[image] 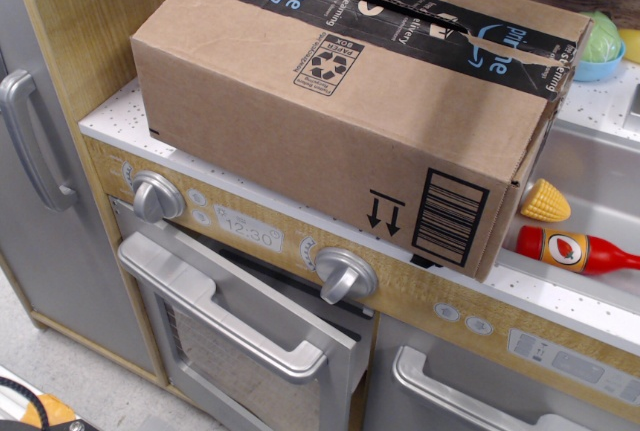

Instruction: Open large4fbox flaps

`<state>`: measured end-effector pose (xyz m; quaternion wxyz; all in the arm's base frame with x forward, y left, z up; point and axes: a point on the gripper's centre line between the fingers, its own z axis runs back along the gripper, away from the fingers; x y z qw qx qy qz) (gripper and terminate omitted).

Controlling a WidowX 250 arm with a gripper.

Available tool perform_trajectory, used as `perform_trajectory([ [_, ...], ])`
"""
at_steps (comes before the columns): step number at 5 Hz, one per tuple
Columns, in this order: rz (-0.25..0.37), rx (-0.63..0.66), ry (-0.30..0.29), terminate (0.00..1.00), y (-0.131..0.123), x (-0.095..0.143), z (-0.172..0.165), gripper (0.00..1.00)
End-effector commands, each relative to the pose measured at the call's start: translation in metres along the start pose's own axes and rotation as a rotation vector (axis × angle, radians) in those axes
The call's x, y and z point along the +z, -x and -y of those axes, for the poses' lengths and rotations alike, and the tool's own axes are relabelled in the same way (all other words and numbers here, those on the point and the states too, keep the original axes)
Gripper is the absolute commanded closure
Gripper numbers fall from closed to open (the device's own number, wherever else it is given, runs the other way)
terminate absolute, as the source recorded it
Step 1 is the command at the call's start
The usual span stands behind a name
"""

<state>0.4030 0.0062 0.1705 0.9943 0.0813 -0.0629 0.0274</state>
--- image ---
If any black yellow object bottom left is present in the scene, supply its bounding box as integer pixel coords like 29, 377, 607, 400
1, 377, 96, 430

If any right silver oven knob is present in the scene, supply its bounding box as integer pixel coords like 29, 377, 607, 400
315, 247, 378, 304

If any left silver oven knob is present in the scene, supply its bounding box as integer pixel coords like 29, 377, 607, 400
133, 170, 186, 224

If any yellow toy item far right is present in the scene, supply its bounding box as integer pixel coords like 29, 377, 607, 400
619, 28, 640, 64

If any light blue toy bowl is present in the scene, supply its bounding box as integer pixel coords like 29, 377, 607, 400
574, 43, 626, 82

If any yellow toy corn cob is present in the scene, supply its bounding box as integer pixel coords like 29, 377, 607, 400
520, 178, 572, 223

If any silver oven knob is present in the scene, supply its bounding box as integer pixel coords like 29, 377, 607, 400
315, 247, 378, 304
133, 170, 186, 224

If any grey toy oven door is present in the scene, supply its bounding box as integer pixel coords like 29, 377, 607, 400
111, 199, 375, 430

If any grey toy fridge door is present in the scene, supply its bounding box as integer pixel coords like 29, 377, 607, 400
1, 0, 157, 377

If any silver toy sink basin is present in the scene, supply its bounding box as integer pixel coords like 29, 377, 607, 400
497, 120, 639, 313

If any green toy cabbage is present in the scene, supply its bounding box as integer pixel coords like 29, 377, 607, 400
583, 11, 622, 63

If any red toy ketchup bottle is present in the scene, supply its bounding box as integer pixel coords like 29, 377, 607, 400
516, 226, 639, 276

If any grey toy dishwasher door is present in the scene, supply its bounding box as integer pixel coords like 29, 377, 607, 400
363, 315, 639, 430

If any brown cardboard shipping box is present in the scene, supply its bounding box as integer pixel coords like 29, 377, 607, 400
131, 0, 593, 279

